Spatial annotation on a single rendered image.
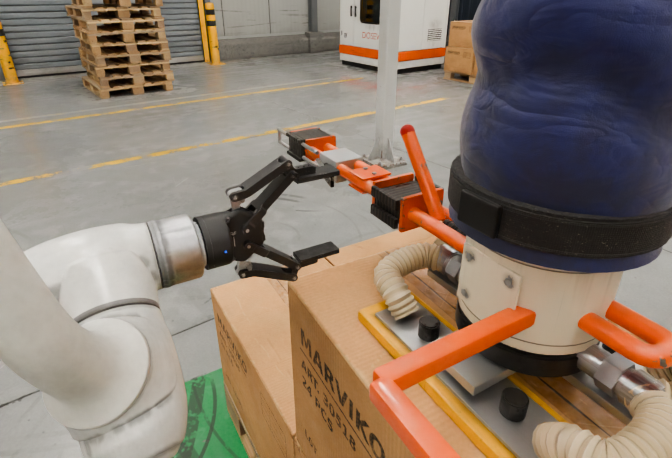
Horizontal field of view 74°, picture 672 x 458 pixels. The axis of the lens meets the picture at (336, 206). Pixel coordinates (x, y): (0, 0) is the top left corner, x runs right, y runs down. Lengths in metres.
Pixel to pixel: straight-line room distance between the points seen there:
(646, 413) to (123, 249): 0.57
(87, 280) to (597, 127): 0.53
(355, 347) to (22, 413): 1.64
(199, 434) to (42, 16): 8.43
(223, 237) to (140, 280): 0.11
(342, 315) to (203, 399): 1.26
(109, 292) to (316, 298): 0.31
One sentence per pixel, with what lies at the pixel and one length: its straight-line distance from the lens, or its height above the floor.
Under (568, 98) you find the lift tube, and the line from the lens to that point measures 0.42.
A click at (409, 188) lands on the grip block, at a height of 1.09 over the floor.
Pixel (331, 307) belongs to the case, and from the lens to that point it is 0.71.
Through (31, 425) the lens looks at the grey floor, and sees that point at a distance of 2.06.
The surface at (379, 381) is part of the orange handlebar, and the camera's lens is 0.42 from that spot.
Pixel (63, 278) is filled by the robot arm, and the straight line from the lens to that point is 0.58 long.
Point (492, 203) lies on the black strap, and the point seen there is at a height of 1.21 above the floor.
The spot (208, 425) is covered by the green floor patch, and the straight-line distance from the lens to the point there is 1.82.
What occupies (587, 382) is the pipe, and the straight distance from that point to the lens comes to 0.61.
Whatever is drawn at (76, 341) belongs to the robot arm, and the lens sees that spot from 0.44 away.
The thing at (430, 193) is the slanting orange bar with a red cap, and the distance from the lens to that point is 0.69.
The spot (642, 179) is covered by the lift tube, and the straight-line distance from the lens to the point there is 0.45.
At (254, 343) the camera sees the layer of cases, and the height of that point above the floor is 0.54.
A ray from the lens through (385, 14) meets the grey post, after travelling 3.74.
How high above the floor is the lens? 1.39
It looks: 26 degrees down
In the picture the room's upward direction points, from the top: straight up
